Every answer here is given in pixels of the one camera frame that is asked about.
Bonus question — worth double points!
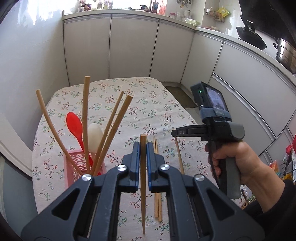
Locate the floral tablecloth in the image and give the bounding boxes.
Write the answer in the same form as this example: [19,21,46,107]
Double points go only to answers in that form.
[32,77,212,240]

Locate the steel pot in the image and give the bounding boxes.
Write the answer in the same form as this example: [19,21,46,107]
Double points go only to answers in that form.
[273,38,295,74]

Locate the black wok pan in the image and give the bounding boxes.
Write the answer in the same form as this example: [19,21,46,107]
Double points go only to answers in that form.
[236,15,267,50]

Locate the white plastic spoon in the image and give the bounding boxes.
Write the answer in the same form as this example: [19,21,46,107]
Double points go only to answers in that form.
[88,123,103,153]

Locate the red plastic spoon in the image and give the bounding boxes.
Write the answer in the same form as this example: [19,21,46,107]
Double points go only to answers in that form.
[66,111,94,167]

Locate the white kitchen cabinets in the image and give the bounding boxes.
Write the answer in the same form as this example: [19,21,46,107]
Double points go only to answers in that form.
[62,9,295,161]

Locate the person's right hand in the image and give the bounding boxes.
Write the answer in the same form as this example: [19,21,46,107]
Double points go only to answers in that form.
[205,142,285,212]

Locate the pink perforated utensil basket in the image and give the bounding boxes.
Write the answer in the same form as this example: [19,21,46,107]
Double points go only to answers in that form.
[63,149,107,188]

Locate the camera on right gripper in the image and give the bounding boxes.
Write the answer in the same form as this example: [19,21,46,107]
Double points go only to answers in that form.
[190,82,231,119]

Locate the wooden chopstick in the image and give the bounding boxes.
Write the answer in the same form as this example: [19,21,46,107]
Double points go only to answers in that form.
[152,136,159,219]
[82,76,90,174]
[155,139,163,222]
[90,90,125,175]
[91,91,132,176]
[140,134,147,235]
[174,136,185,174]
[36,89,83,175]

